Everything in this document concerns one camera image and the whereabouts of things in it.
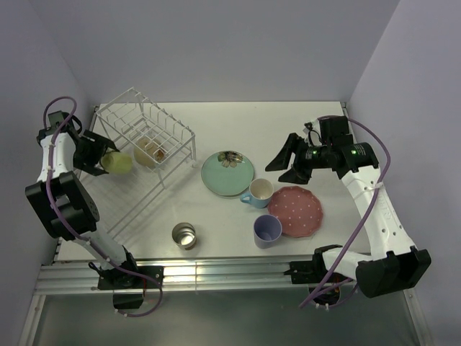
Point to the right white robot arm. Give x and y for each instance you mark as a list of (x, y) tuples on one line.
[(379, 256)]

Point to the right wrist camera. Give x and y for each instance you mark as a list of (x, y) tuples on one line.
[(310, 130)]

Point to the white wire dish rack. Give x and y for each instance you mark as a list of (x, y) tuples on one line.
[(126, 201)]

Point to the teal floral plate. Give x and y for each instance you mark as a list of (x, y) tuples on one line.
[(227, 173)]

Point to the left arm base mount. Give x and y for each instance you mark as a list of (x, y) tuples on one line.
[(131, 278)]

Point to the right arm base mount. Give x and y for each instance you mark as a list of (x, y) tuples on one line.
[(311, 272)]

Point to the white floral bowl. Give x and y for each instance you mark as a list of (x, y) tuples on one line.
[(148, 153)]

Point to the stainless steel cup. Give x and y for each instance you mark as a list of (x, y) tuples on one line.
[(184, 235)]

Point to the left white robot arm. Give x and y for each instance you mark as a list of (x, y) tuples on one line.
[(62, 203)]

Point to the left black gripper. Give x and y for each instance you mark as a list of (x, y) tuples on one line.
[(100, 146)]

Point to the yellow green mug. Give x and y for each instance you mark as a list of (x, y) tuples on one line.
[(117, 163)]

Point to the lavender plastic cup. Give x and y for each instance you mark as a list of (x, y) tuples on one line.
[(267, 230)]

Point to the aluminium frame rail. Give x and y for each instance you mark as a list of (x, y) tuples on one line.
[(233, 273)]

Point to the light blue mug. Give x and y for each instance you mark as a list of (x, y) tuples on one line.
[(259, 194)]

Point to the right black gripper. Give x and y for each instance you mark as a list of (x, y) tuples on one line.
[(297, 175)]

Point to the pink polka dot plate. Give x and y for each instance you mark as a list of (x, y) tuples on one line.
[(298, 210)]

